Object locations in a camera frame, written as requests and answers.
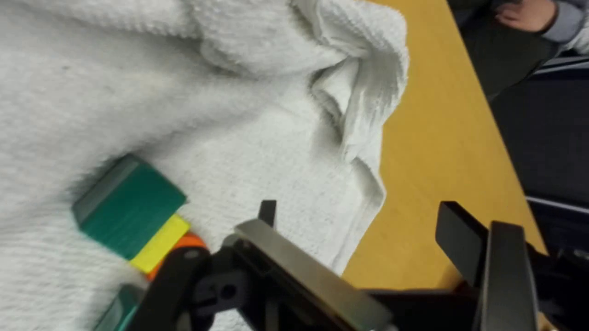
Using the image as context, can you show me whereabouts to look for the orange toy block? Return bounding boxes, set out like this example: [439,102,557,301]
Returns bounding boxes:
[145,231,211,284]

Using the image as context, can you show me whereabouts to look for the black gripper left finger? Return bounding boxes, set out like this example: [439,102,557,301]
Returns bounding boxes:
[128,199,393,331]

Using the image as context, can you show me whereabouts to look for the bystander bare hand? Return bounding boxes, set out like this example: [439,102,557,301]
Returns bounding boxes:
[493,0,561,36]

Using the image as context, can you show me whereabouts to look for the yellow toy block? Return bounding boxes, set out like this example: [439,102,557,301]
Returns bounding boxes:
[127,214,193,279]

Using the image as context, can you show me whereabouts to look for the white towel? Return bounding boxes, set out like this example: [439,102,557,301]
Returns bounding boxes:
[0,0,412,331]

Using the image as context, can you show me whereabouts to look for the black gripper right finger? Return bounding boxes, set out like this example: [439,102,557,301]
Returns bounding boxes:
[434,201,589,331]

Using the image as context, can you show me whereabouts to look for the green toy block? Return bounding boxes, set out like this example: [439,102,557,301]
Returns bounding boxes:
[90,284,147,331]
[69,155,189,264]

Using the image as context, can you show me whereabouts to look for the grey sleeved forearm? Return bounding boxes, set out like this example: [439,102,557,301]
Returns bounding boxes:
[541,0,589,58]

